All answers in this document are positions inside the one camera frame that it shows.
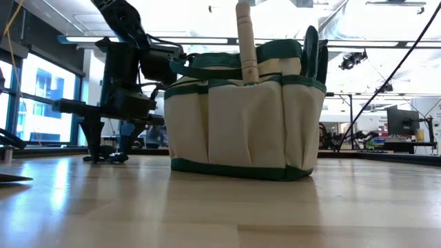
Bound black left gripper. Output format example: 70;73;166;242
51;35;167;163

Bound beige green canvas gardening bag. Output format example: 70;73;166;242
163;38;327;183

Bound wooden handled garden tool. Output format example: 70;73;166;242
235;0;260;86

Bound green handled pruning shears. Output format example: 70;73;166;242
300;25;329;85

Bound large glass window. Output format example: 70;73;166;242
0;51;83;146

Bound linear ceiling light fixture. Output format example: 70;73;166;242
57;34;441;49

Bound black track light cluster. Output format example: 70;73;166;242
373;83;395;94
338;49;369;72

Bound black computer monitor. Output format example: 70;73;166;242
386;106;421;136

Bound black aluminium table frame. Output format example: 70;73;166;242
0;146;441;168

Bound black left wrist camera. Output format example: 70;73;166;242
139;43;187;86

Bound yellow hanging cable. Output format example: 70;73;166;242
0;0;43;147

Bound black cable bundle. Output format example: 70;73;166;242
0;127;28;150

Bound small grey post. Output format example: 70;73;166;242
2;145;15;165

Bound black metal frame stand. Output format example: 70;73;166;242
325;92;356;149

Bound silver ventilation duct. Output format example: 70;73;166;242
318;0;441;41

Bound black hanging arm cable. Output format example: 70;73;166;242
336;1;441;153

